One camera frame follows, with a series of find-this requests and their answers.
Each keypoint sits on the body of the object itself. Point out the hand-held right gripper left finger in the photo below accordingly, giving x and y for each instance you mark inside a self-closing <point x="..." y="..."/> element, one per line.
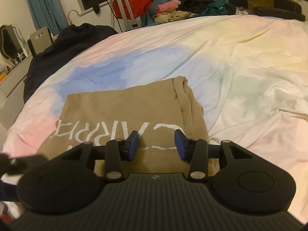
<point x="133" y="146"/>

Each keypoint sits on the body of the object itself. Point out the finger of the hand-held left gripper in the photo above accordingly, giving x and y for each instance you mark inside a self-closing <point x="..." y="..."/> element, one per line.
<point x="6" y="190"/>
<point x="26" y="161"/>

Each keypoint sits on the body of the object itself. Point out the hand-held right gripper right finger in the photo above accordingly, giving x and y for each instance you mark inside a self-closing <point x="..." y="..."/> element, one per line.
<point x="179" y="146"/>

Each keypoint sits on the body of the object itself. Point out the tan printed shirt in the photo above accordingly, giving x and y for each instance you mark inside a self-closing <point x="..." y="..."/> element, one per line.
<point x="120" y="110"/>

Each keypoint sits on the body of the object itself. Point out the white dresser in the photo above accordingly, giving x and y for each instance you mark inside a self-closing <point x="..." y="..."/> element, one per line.
<point x="12" y="81"/>

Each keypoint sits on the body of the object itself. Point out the orange box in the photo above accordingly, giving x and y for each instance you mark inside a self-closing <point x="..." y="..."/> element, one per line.
<point x="2" y="77"/>

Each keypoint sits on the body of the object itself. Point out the pastel bed sheet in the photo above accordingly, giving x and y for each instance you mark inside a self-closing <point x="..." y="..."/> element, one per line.
<point x="240" y="77"/>

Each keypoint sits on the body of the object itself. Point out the small cosmetic bottles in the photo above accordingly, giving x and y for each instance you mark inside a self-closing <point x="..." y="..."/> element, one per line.
<point x="21" y="54"/>

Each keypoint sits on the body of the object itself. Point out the dark cloth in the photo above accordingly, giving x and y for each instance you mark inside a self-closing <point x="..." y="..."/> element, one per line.
<point x="60" y="50"/>

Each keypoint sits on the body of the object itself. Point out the wavy framed mirror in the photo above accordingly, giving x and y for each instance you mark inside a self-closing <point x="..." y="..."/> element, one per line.
<point x="9" y="43"/>

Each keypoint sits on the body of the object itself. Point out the grey backed chair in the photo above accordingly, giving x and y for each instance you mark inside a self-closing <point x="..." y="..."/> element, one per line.
<point x="39" y="38"/>

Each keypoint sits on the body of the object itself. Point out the yellow-green cloth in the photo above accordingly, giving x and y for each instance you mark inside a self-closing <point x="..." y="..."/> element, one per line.
<point x="160" y="19"/>

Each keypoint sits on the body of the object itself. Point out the beige crumpled cloth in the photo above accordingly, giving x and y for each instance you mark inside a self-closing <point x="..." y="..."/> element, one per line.
<point x="178" y="15"/>

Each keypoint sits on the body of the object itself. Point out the garment steamer stand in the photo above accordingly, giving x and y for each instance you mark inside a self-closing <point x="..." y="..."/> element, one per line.
<point x="125" y="12"/>

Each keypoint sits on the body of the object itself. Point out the pink cloth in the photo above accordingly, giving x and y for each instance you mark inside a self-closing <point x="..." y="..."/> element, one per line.
<point x="166" y="6"/>

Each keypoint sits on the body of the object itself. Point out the green garment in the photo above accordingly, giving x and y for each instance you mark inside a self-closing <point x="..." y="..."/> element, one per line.
<point x="214" y="8"/>

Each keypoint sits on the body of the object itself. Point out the red shirt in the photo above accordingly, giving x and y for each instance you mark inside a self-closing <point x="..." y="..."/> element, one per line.
<point x="137" y="0"/>

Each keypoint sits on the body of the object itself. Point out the pink curved hook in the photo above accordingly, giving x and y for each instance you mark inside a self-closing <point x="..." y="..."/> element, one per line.
<point x="69" y="14"/>

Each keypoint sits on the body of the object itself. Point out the white crumpled cloth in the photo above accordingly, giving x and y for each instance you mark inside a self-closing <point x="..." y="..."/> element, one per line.
<point x="243" y="11"/>

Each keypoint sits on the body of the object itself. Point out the narrow blue curtain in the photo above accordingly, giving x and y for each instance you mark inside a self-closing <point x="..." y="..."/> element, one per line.
<point x="43" y="4"/>

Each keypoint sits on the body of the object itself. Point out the black sofa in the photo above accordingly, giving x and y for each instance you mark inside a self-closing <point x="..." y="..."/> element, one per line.
<point x="276" y="10"/>

